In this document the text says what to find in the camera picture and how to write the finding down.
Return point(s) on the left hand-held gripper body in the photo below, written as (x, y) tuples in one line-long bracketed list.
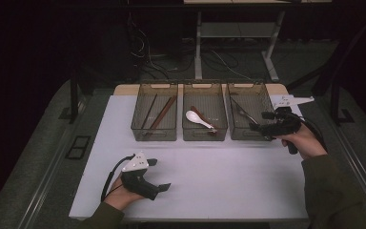
[(139, 186)]

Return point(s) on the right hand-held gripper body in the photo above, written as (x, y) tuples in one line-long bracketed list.
[(282, 127)]

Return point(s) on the steel fork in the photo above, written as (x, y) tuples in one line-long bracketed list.
[(248, 117)]

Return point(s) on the clear grey plastic bin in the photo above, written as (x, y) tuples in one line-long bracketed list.
[(204, 95), (257, 101), (155, 111)]

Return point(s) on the brown wooden spoon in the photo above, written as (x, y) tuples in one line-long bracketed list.
[(200, 115)]

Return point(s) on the white ceramic spoon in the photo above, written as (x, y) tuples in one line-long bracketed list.
[(193, 116)]

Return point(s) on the person's left hand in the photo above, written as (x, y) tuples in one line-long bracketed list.
[(120, 197)]

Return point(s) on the person's right hand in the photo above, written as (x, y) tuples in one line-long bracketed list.
[(308, 143)]

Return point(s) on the black metal stand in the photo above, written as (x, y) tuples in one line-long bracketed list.
[(335, 101), (73, 101)]

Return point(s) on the metal floor rail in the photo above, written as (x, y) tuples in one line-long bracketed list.
[(356, 165), (47, 178)]

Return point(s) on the white metal desk frame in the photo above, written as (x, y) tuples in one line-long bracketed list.
[(198, 57)]

